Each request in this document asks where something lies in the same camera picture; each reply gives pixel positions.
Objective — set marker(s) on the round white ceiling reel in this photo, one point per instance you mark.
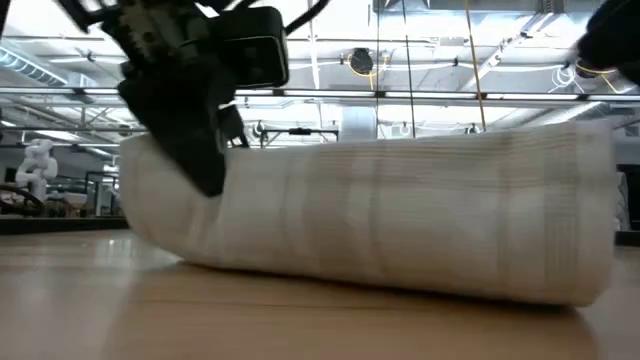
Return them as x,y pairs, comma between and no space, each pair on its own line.
471,131

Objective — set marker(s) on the white plaid towel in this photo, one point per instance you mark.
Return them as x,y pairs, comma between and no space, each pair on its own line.
400,215

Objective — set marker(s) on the white robot figure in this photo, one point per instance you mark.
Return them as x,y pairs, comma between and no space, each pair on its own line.
35,165

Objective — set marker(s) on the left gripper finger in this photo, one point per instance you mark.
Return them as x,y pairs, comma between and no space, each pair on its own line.
190,150
235,127

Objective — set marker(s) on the black cabinet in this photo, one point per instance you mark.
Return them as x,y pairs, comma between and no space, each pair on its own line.
627,195

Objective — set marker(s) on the black glass enclosure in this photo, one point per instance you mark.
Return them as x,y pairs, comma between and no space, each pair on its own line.
100,192

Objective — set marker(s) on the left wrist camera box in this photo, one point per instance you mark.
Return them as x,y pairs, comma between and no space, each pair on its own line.
255,47

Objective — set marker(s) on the black table frame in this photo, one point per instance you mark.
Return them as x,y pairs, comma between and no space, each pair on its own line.
50,225

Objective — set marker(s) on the black overhead stand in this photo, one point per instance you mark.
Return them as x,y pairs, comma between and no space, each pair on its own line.
300,131

